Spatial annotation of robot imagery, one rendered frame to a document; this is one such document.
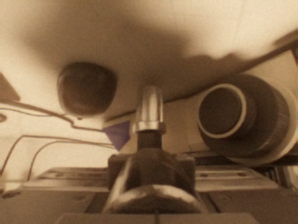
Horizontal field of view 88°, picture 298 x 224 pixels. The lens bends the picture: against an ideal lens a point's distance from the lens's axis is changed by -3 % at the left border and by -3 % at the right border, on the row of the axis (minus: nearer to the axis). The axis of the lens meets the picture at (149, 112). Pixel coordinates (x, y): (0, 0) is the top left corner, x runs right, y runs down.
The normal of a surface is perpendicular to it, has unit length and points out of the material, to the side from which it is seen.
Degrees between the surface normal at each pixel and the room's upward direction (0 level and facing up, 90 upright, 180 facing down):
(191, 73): 0
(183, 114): 90
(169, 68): 0
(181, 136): 90
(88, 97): 34
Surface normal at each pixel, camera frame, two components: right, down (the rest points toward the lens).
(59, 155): 0.55, -0.28
